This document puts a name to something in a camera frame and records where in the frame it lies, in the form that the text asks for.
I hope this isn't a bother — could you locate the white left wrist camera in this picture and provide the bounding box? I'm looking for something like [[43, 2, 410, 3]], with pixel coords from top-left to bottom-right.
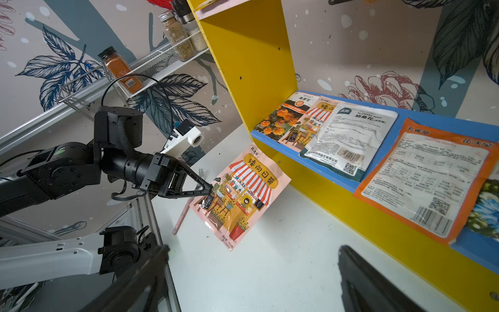
[[161, 120, 204, 159]]

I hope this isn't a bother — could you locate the orange spice jar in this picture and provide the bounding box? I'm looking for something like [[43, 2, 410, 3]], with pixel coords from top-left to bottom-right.
[[98, 46, 143, 94]]

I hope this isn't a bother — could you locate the lower marigold seed bag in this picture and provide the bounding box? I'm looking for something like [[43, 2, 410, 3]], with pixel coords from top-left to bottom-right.
[[254, 92, 319, 141]]

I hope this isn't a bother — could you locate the black lid spice jar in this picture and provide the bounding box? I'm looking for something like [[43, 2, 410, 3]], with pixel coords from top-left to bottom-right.
[[171, 0, 195, 24]]

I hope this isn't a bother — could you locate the pink handled fork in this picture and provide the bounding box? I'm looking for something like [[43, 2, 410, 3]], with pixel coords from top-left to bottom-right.
[[172, 168, 208, 235]]

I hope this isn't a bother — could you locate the pink storefront seed bag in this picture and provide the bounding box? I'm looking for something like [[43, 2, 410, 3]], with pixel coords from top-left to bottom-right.
[[282, 97, 340, 152], [190, 144, 291, 251]]

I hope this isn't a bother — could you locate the yellow two-tier shelf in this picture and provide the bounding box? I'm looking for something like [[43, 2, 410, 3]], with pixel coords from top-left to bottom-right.
[[190, 1, 498, 311]]

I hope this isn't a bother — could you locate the blue flower seed bag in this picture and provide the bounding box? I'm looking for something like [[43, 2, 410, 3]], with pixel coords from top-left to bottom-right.
[[466, 162, 498, 241]]

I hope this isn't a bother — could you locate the chrome wire holder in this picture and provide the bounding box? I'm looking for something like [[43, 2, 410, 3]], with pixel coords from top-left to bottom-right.
[[56, 64, 114, 120]]

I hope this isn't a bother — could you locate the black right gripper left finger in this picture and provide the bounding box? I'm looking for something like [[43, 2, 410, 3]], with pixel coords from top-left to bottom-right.
[[81, 245, 170, 312]]

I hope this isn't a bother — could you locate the pale spice jar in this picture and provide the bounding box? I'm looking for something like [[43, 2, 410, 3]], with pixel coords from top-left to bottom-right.
[[185, 21, 208, 53]]

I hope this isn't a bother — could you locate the white grey seed bag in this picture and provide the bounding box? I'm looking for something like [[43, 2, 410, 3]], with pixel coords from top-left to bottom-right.
[[300, 102, 398, 182]]

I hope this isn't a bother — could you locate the orange bordered seed bag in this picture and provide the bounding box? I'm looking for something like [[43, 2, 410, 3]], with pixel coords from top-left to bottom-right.
[[354, 118, 498, 245]]

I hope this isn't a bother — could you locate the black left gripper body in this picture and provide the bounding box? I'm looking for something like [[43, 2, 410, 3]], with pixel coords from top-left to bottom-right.
[[141, 153, 188, 198]]

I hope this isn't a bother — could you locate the tan spice jar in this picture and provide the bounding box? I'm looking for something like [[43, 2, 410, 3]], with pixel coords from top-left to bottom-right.
[[159, 10, 196, 62]]

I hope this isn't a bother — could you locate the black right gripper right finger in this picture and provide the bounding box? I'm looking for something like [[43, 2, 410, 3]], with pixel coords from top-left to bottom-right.
[[338, 245, 423, 312]]

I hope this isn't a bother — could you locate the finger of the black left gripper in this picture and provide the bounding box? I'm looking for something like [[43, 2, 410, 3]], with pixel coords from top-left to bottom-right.
[[179, 159, 213, 192], [165, 186, 213, 198]]

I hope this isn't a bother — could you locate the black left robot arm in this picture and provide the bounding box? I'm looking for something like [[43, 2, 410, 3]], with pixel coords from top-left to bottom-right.
[[1, 107, 211, 289]]

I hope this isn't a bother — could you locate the white wire spice rack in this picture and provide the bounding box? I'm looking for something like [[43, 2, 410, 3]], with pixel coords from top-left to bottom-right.
[[58, 29, 211, 104]]

